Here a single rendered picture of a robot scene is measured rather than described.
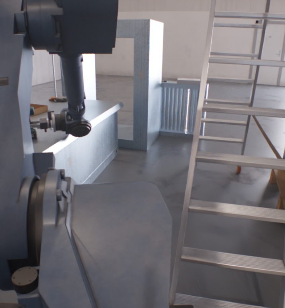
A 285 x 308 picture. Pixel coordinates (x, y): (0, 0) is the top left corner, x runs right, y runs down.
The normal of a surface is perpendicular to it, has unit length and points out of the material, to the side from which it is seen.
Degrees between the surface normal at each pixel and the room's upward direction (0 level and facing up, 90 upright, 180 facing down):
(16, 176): 29
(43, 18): 91
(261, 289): 0
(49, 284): 24
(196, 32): 90
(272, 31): 90
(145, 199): 0
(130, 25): 90
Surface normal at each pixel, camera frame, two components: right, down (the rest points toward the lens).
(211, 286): 0.02, -0.93
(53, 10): 0.18, 0.22
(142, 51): -0.29, 0.35
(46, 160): 0.13, -0.42
